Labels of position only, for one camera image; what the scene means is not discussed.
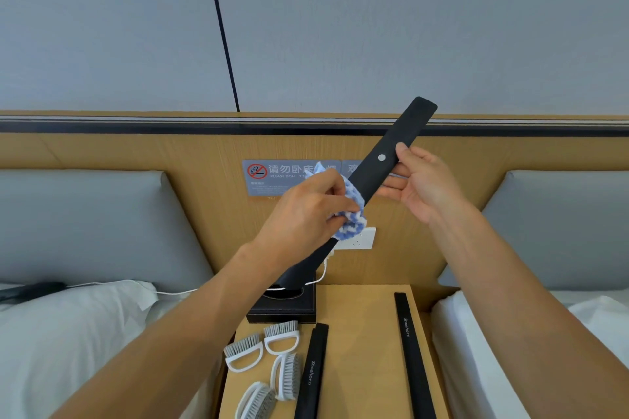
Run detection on person's left hand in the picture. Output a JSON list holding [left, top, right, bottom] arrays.
[[253, 169, 367, 270]]

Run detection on person's right hand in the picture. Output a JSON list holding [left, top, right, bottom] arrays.
[[375, 141, 470, 226]]

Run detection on blue white striped cloth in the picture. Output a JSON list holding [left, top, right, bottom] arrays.
[[303, 161, 368, 242]]

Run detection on long black shoe spoon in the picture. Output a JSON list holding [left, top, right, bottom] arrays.
[[394, 291, 437, 419], [294, 323, 329, 419], [271, 96, 439, 293]]

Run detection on white brush grey bristles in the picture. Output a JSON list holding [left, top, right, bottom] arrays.
[[270, 352, 302, 403], [223, 333, 265, 374], [234, 380, 277, 419], [263, 320, 301, 355]]

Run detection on wooden nightstand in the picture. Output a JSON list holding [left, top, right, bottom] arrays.
[[218, 284, 451, 419]]

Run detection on person's left forearm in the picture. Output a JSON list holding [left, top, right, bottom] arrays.
[[51, 244, 305, 419]]

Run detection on person's right forearm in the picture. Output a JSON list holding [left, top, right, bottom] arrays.
[[427, 202, 629, 419]]

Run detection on black leather tissue box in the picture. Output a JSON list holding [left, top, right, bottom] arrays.
[[246, 283, 318, 325]]

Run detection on grey headboard cushion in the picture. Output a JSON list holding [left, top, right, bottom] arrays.
[[0, 169, 216, 295], [437, 170, 629, 292]]

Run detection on white bed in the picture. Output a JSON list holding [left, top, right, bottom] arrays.
[[0, 278, 232, 419], [431, 288, 629, 419]]

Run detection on wooden headboard panel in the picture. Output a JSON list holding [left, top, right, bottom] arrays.
[[0, 111, 629, 297]]

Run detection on white pillow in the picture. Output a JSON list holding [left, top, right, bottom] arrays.
[[0, 280, 159, 419], [565, 295, 629, 365]]

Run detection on black charging device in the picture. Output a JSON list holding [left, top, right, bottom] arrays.
[[0, 281, 67, 304]]

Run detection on grey wall sign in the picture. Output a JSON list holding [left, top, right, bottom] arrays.
[[242, 160, 364, 198]]

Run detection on white switch socket panel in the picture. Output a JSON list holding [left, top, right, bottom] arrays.
[[332, 227, 377, 251]]

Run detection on white charging cable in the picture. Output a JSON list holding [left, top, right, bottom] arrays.
[[64, 256, 329, 297]]

